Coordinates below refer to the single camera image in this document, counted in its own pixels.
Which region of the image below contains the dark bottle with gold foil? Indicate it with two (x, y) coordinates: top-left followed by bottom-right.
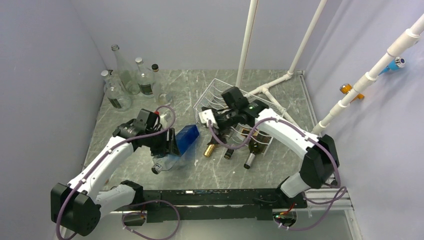
(203, 133), (228, 158)

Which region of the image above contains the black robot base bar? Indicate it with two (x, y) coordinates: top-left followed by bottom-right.
(131, 188), (308, 223)

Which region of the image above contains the white pvc pipe frame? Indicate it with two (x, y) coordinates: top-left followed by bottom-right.
(242, 0), (341, 131)

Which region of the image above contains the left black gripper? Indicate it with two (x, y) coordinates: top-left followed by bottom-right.
(144, 127), (180, 158)

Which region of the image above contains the tall clear glass bottle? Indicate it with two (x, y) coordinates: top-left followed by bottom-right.
(111, 44), (140, 95)

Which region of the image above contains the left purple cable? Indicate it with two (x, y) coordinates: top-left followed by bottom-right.
(55, 105), (181, 240)

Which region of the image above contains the clear bottle with orange label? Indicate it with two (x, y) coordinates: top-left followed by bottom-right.
(151, 63), (173, 106)

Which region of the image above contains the orange wall fixture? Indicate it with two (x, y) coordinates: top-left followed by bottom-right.
(339, 83), (365, 102)

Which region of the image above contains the blue plastic bottle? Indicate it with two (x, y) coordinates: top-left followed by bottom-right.
(151, 124), (200, 175)

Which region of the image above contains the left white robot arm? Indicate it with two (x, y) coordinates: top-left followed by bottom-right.
(50, 109), (181, 240)

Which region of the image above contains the green bottle with silver foil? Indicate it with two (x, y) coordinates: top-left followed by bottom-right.
(243, 131), (271, 169)

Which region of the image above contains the clear bottle with silver cap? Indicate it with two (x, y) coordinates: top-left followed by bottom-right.
(135, 57), (157, 99)

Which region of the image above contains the bottle with black cap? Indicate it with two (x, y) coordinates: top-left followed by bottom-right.
(223, 148), (235, 160)

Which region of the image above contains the white wire wine rack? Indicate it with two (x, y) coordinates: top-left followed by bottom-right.
(193, 78), (286, 145)

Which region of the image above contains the blue wall fixture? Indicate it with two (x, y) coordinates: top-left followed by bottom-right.
(378, 56), (406, 75)

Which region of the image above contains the white pvc pipe right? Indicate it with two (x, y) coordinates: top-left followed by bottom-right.
(312, 15), (424, 135)

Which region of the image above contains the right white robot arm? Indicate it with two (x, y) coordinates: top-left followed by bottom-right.
(198, 86), (340, 208)

